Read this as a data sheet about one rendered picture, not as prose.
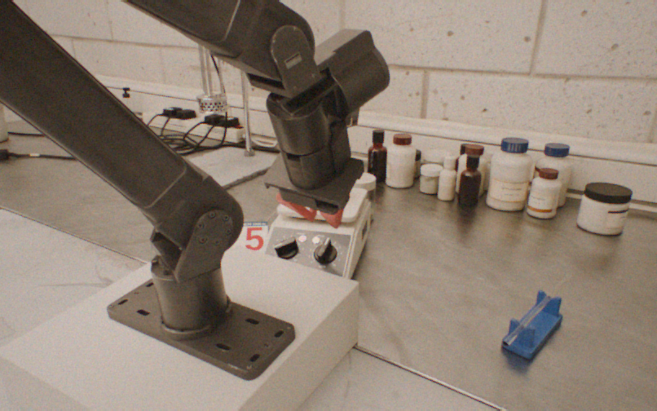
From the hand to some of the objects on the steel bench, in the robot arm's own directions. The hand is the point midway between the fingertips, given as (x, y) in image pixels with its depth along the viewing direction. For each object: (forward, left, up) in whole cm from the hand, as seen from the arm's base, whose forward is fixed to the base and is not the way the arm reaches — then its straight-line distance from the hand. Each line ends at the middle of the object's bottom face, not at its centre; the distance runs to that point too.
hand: (324, 218), depth 62 cm
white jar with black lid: (+43, -28, -15) cm, 54 cm away
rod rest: (+6, -25, -13) cm, 29 cm away
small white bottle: (+42, -2, -14) cm, 45 cm away
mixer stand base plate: (+30, +50, -12) cm, 60 cm away
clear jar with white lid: (+24, +9, -13) cm, 29 cm away
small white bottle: (+52, -7, -15) cm, 55 cm away
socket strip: (+53, +82, -13) cm, 99 cm away
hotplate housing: (+8, +7, -12) cm, 16 cm away
